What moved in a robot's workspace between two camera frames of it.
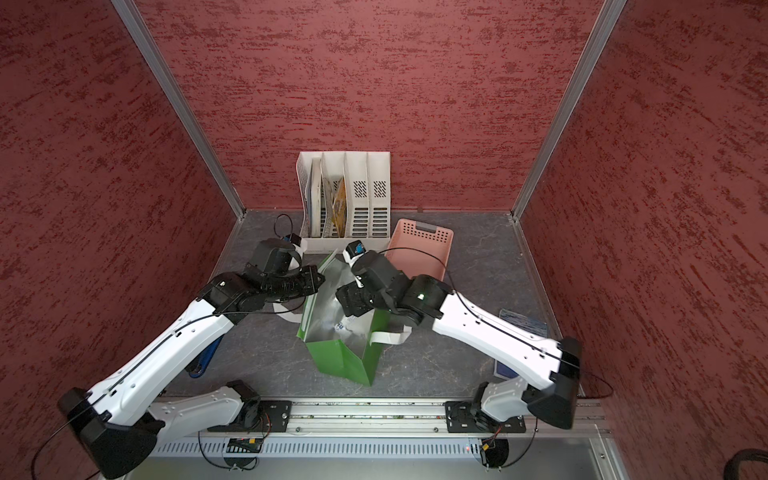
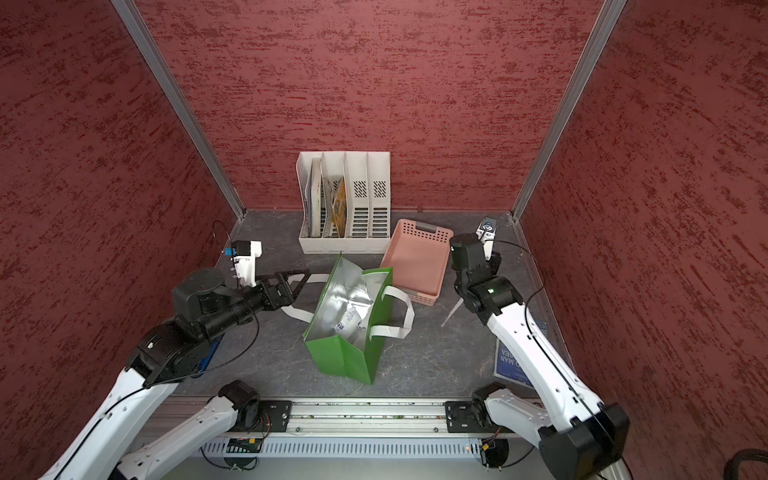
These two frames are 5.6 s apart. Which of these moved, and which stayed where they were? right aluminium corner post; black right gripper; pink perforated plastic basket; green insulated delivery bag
Moved: black right gripper
Stayed: green insulated delivery bag; right aluminium corner post; pink perforated plastic basket
